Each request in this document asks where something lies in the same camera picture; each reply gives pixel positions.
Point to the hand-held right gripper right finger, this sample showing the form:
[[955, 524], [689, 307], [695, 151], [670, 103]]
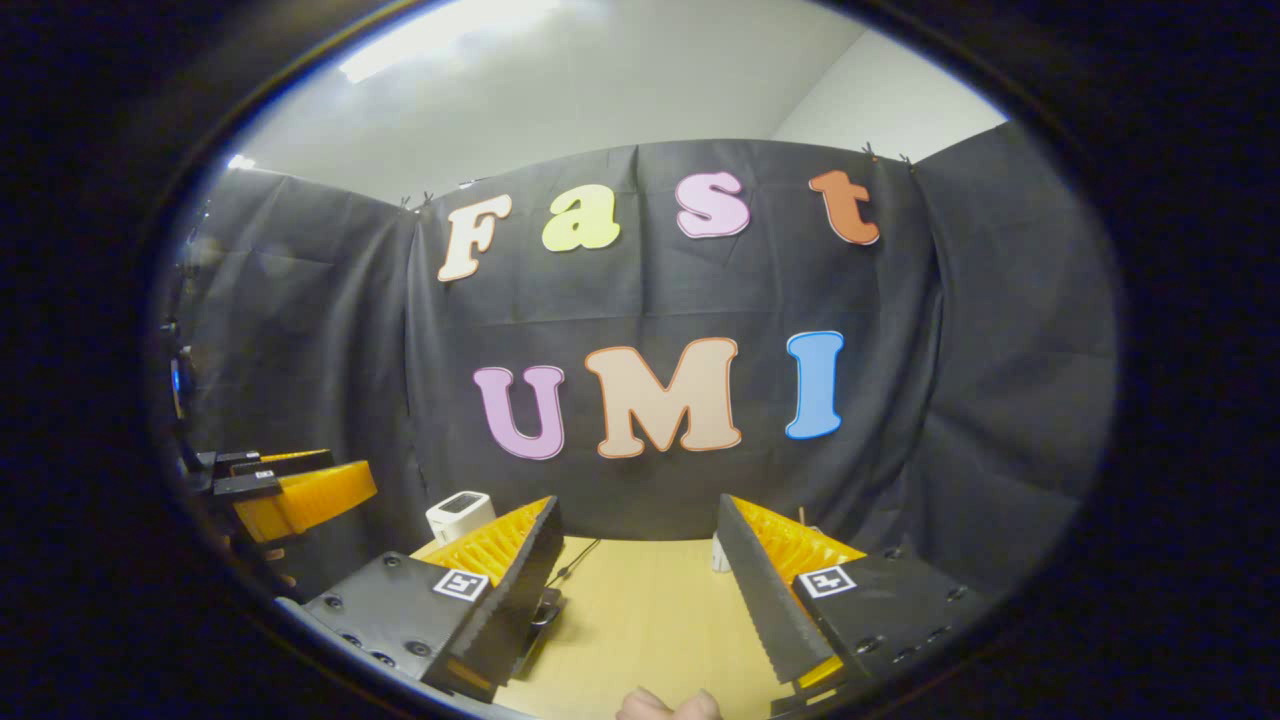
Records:
[[765, 610]]

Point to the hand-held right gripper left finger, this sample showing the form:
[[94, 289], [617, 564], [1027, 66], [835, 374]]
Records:
[[515, 600]]

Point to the clear bottle with pink label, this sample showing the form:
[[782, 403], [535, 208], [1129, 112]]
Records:
[[720, 555]]

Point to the white toaster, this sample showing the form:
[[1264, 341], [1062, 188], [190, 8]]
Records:
[[460, 515]]

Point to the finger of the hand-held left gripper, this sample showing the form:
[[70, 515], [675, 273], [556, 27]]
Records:
[[320, 495], [290, 463]]

